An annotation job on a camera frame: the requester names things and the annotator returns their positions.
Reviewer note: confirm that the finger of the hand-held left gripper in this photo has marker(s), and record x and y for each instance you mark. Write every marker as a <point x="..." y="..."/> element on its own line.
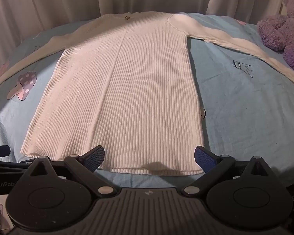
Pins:
<point x="0" y="151"/>

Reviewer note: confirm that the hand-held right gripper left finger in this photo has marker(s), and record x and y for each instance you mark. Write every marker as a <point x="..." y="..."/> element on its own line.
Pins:
<point x="96" y="160"/>

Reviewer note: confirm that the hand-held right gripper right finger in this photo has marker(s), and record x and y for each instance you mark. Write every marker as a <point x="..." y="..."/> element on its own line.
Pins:
<point x="205" y="161"/>

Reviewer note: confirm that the white ribbed knit sweater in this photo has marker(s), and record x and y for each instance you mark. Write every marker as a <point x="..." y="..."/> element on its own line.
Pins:
<point x="127" y="90"/>

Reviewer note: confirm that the light blue printed bed sheet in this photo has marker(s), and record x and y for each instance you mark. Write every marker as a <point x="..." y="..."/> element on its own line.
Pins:
<point x="235" y="127"/>

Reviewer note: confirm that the purple teddy bear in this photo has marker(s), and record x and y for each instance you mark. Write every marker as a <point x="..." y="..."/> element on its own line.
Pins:
<point x="284" y="29"/>

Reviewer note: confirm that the pale curtain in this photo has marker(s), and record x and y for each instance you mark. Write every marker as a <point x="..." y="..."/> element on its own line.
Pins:
<point x="63" y="0"/>

